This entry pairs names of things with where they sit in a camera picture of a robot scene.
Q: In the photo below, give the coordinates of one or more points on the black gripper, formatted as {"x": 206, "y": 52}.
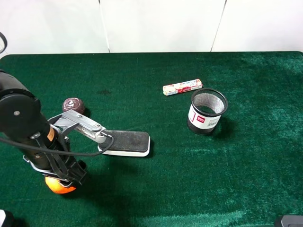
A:
{"x": 47, "y": 152}

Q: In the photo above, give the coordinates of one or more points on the orange fruit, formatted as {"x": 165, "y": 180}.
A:
{"x": 57, "y": 188}

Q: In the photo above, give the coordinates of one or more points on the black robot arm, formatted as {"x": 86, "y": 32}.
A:
{"x": 18, "y": 108}

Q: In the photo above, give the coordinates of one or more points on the dark purple patterned ball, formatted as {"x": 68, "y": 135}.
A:
{"x": 75, "y": 104}

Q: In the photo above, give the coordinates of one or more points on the black white board eraser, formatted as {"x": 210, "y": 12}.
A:
{"x": 126, "y": 143}

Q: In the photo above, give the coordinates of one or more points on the candy stick pack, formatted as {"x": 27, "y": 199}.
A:
{"x": 182, "y": 87}

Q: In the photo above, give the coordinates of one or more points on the black mesh pen cup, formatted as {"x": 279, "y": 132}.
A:
{"x": 207, "y": 107}

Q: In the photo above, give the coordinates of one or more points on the green velvet table cloth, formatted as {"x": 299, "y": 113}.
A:
{"x": 246, "y": 173}

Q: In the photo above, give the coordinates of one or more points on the grey device bottom right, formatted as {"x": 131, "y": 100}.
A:
{"x": 289, "y": 221}

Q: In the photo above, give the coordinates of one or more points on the silver metal bracket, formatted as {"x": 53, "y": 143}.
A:
{"x": 71, "y": 120}

